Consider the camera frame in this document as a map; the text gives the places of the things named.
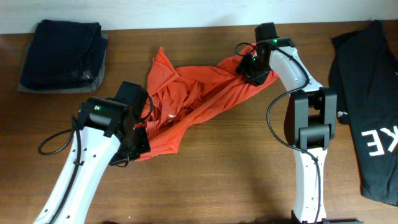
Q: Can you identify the red polo shirt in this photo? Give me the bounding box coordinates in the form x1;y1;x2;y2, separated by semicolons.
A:
139;48;278;161

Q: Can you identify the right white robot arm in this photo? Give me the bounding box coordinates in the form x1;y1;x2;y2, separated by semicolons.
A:
236;37;337;223

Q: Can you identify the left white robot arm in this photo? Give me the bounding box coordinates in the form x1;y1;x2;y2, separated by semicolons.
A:
35;96;151;223

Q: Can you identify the folded grey garment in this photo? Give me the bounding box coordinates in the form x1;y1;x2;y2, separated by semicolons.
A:
17;32;109;95

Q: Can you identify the black printed t-shirt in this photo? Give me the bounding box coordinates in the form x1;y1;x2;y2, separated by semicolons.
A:
329;21;397;206

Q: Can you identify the folded navy blue garment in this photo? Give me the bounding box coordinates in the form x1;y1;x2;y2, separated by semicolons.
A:
20;20;108;90

